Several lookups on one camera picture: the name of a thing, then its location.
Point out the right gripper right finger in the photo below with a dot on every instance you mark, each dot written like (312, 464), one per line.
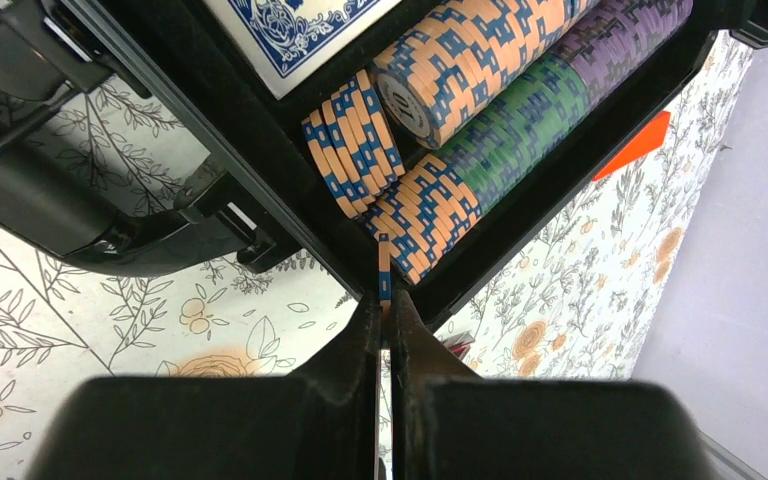
(451, 423)

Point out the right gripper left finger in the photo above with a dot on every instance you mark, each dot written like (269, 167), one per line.
(320, 421)

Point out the poker chip with die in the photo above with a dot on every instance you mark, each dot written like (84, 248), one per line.
(384, 274)

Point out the black poker chip case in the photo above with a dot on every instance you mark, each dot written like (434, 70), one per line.
(255, 196)

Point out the blue playing card deck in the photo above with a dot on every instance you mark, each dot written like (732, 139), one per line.
(286, 41)

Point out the red black triangle card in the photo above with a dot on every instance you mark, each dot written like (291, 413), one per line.
(459, 344)

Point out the floral table mat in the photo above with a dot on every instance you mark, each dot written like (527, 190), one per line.
(577, 301)

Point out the red block beside case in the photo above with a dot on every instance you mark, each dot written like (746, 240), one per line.
(650, 138)

